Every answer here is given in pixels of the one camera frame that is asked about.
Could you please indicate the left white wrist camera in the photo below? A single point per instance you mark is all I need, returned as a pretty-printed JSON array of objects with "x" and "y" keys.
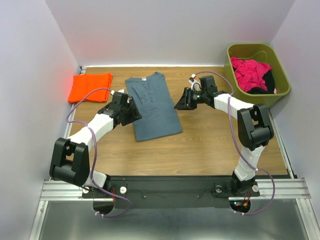
[{"x": 120, "y": 97}]

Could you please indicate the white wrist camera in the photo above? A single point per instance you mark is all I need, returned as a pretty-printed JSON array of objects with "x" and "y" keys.
[
  {"x": 120, "y": 97},
  {"x": 194, "y": 84}
]

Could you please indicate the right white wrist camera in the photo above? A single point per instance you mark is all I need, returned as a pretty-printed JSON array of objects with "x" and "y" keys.
[{"x": 194, "y": 84}]

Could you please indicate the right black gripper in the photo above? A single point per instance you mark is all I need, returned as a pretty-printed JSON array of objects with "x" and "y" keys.
[{"x": 185, "y": 103}]

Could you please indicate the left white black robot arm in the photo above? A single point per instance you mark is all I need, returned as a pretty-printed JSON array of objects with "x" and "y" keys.
[{"x": 70, "y": 160}]

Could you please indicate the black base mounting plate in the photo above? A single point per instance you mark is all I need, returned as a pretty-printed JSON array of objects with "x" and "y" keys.
[{"x": 170, "y": 192}]

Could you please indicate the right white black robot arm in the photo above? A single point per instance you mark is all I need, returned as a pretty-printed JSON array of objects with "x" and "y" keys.
[{"x": 254, "y": 128}]

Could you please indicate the crumpled black t-shirt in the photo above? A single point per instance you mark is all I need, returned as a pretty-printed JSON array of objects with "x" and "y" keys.
[{"x": 269, "y": 83}]

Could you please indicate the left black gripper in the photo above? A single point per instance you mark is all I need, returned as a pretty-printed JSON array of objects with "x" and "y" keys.
[{"x": 135, "y": 115}]

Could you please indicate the olive green plastic bin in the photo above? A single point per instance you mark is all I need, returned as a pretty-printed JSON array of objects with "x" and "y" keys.
[{"x": 261, "y": 53}]

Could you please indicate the crumpled pink t-shirt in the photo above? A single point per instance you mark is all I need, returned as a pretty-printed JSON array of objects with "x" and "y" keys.
[{"x": 250, "y": 74}]

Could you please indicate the aluminium extrusion rail frame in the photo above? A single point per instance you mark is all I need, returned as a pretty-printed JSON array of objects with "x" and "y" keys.
[{"x": 290, "y": 216}]

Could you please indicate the folded orange t-shirt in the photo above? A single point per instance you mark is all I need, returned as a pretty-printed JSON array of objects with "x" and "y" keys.
[{"x": 85, "y": 83}]

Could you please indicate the blue-grey t-shirt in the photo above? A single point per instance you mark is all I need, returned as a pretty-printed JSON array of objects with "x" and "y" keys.
[{"x": 154, "y": 103}]

